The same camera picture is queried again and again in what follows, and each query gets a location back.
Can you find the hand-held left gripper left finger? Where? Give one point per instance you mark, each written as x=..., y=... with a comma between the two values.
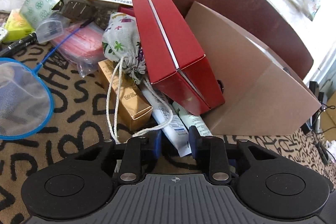
x=157, y=140

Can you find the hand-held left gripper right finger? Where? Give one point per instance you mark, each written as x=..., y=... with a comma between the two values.
x=193, y=140

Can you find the brown cardboard box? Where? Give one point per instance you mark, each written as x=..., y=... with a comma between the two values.
x=249, y=87

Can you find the white and green tube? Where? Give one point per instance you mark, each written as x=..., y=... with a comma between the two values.
x=194, y=121

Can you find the gold carton box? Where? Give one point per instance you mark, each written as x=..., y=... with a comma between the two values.
x=126, y=100

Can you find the red gift box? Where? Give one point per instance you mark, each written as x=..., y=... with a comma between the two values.
x=170, y=50

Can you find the pink masks in clear bag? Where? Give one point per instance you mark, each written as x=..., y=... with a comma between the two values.
x=81, y=43

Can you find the cardboard box on floor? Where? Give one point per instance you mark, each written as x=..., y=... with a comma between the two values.
x=330, y=121

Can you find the blue hand net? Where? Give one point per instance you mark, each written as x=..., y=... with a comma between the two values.
x=21, y=98

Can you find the clear plastic case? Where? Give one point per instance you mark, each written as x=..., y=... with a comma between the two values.
x=50, y=29

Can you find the dark metal watch band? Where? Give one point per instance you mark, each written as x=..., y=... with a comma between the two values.
x=76, y=8

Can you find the black pen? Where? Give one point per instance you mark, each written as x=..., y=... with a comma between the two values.
x=15, y=45

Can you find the clear green-patterned tape roll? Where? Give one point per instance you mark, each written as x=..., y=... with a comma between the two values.
x=42, y=1

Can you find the yellow-green packet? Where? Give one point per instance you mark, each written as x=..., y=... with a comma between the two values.
x=17, y=24

